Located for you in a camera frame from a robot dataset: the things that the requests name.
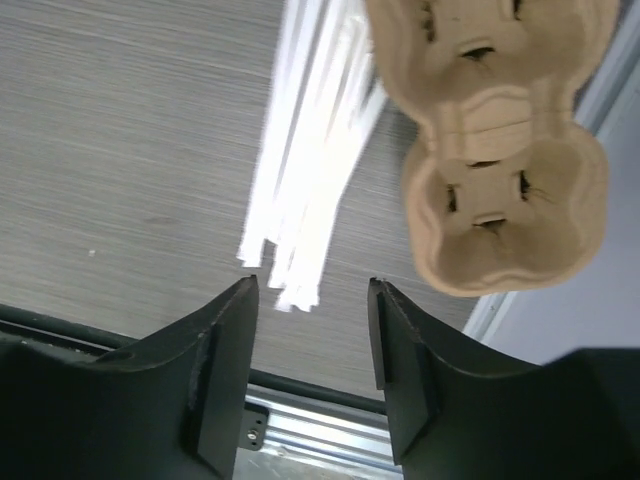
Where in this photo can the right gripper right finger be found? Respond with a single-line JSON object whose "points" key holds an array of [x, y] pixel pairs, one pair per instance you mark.
{"points": [[458, 409]]}

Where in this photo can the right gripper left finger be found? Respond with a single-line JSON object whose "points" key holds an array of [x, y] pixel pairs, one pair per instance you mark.
{"points": [[168, 406]]}

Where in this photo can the aluminium rail frame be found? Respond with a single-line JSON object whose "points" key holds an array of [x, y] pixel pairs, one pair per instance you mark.
{"points": [[505, 189]]}

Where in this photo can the white wrapped straws bundle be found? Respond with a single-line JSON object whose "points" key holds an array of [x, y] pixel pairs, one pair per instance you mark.
{"points": [[324, 104]]}

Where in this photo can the brown cardboard cup carrier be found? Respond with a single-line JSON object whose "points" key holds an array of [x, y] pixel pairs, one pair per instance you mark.
{"points": [[503, 189]]}

